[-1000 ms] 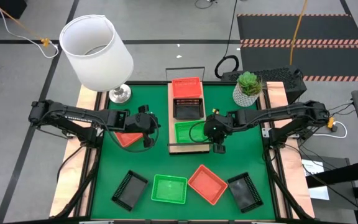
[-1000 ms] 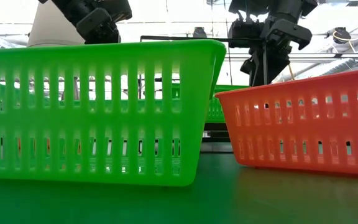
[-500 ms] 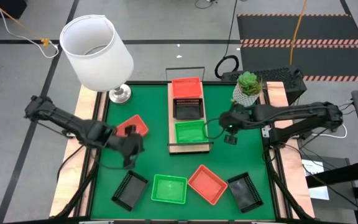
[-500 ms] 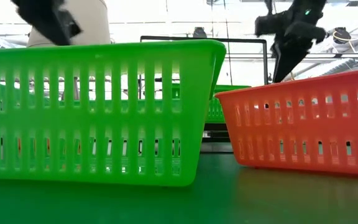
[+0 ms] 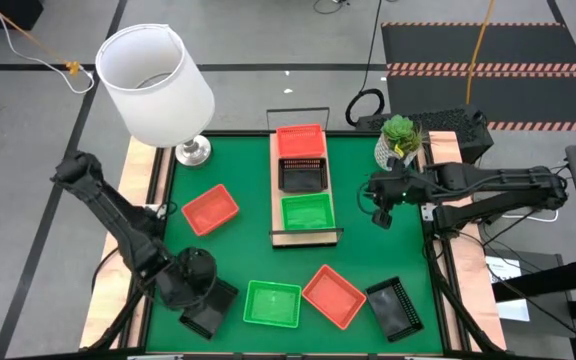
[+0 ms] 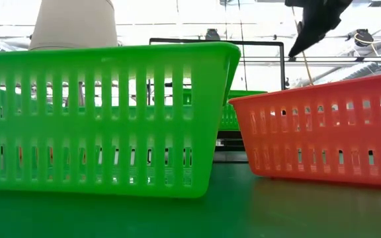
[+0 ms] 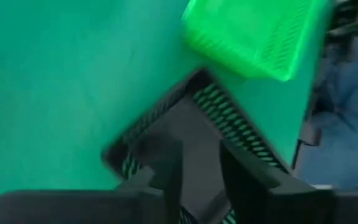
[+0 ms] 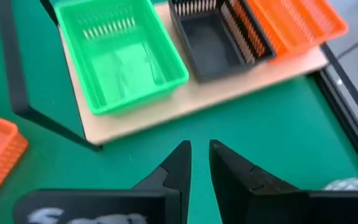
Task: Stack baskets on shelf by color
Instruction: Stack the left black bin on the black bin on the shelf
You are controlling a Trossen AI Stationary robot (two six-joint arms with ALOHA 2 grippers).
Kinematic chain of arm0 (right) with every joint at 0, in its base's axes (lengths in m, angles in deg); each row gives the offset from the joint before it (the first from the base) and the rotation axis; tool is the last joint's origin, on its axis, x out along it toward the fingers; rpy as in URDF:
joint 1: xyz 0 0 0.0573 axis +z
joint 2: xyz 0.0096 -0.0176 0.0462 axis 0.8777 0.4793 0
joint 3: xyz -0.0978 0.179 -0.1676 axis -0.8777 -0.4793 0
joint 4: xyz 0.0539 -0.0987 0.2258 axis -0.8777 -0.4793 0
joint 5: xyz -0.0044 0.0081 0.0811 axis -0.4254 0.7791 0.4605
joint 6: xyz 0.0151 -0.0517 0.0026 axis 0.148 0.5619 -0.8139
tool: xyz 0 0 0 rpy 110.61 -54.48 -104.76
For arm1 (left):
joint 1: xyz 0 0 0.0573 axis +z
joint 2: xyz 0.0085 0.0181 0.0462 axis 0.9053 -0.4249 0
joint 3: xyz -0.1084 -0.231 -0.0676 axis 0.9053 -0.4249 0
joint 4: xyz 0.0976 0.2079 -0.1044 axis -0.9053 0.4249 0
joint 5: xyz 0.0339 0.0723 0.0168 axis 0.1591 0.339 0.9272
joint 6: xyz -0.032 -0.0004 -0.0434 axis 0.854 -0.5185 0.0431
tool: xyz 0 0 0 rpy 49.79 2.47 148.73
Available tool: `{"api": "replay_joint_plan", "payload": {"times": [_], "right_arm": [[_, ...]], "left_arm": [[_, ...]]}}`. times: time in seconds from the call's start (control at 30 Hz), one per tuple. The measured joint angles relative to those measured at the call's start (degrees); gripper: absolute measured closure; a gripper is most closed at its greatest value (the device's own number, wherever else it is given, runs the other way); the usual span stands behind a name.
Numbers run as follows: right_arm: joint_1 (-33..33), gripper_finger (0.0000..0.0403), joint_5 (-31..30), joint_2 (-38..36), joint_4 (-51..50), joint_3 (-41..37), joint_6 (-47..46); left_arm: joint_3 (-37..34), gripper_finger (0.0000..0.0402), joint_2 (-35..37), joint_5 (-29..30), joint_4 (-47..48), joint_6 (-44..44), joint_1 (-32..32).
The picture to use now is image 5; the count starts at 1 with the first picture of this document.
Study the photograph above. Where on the green table mat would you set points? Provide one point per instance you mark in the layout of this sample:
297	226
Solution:
288	260

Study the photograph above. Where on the wooden tray board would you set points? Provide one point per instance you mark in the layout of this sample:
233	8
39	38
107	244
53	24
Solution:
300	237

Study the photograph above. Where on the succulent in white pot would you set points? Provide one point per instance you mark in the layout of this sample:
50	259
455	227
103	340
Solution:
399	131

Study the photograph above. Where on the white paper sheet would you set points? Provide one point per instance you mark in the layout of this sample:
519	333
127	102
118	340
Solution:
515	310

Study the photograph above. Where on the green plastic slotted basket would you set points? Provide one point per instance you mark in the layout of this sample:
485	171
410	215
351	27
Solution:
308	214
272	305

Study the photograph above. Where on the silver lamp base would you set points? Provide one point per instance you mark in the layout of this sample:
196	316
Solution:
194	152

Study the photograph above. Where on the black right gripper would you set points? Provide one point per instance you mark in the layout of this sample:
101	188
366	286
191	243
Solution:
393	187

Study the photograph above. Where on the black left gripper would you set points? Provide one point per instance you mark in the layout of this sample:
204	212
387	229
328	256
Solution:
188	277

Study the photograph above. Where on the black floor box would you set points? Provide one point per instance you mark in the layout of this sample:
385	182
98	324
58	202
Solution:
3	12

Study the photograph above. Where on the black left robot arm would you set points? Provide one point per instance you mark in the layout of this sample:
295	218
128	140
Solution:
118	220

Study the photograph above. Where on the orange plastic slotted basket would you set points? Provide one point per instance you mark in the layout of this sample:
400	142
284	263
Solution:
334	297
210	210
300	142

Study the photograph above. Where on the dark grey cabinet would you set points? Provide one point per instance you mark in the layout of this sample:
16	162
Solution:
543	265

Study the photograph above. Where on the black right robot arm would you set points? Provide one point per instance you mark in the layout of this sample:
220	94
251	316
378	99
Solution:
493	177

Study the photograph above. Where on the black table frame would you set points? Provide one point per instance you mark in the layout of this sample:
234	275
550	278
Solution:
238	133

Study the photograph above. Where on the wooden table side board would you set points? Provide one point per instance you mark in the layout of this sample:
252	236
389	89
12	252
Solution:
113	300
443	145

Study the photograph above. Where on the white lamp shade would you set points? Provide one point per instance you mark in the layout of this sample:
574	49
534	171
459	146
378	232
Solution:
168	110

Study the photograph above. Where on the black plastic slotted basket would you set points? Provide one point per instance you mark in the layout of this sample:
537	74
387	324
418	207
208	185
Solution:
303	177
213	320
393	310

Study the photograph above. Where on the black hazard-striped floor mat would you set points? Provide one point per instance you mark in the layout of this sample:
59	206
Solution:
518	95

